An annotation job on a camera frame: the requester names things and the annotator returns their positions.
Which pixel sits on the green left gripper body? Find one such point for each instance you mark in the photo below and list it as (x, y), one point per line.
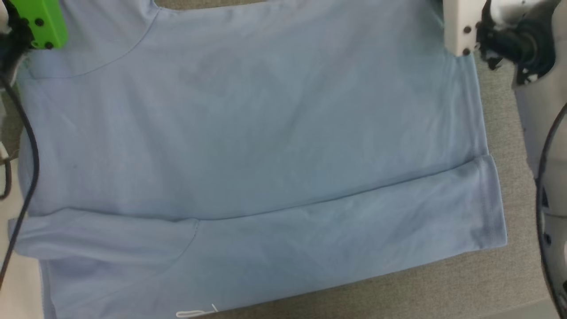
(42, 22)

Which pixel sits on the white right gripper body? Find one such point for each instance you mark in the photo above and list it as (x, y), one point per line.
(458, 24)

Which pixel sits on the light blue and white shirt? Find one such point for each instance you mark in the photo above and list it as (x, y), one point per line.
(248, 146)

